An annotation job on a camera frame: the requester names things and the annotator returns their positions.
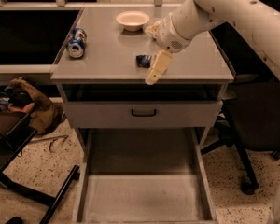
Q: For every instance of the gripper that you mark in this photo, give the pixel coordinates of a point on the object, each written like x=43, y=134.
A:
x=168, y=35

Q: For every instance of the blue rxbar wrapper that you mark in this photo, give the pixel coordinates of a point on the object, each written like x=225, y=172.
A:
x=143, y=60

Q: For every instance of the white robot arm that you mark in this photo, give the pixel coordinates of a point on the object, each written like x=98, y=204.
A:
x=257, y=23

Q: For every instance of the grey metal drawer cabinet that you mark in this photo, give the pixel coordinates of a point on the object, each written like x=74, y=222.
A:
x=108, y=69

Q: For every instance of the closed grey upper drawer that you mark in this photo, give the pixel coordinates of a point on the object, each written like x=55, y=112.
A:
x=118, y=114

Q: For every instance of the open grey lower drawer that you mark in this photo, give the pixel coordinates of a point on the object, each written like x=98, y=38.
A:
x=143, y=176

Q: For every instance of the white paper bowl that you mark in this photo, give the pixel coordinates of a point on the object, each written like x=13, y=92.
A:
x=132, y=21

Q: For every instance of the blue pepsi can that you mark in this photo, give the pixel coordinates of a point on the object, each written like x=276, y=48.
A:
x=76, y=43

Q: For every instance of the black office chair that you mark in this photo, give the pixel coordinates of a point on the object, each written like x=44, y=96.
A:
x=251, y=108

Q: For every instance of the brown cloth bag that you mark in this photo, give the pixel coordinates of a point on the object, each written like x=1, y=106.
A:
x=45, y=116

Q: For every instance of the black side table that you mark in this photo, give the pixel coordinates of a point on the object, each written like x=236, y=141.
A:
x=15, y=134

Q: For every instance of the black drawer handle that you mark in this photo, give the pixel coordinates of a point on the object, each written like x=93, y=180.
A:
x=143, y=113

